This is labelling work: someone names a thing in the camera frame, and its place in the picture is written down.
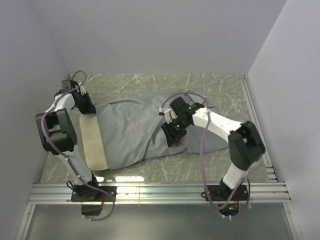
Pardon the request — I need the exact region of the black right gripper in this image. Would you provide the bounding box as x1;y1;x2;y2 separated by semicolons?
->
161;117;191;147

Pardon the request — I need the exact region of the cream quilted pillow yellow edge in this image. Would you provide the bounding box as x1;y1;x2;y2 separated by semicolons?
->
79;113;109;171

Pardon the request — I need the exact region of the grey pillowcase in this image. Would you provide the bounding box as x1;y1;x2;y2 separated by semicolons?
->
94;88;232;171

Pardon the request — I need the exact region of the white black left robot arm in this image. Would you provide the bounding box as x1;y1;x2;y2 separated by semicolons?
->
35;79;101;201

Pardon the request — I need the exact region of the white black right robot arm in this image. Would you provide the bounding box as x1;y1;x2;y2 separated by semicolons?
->
159;96;266;200

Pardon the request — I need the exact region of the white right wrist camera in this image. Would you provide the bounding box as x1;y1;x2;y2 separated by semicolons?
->
159;107;177;124

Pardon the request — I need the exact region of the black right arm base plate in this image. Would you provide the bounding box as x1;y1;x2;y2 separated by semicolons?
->
207;183;249;202

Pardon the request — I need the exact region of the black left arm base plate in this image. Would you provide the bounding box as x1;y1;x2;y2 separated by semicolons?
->
70;185;117;203

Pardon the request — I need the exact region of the aluminium right side rail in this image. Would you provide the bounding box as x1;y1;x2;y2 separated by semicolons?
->
238;75;278;183

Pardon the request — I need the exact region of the aluminium front rail frame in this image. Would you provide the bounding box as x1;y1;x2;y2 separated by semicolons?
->
16;181;303;240

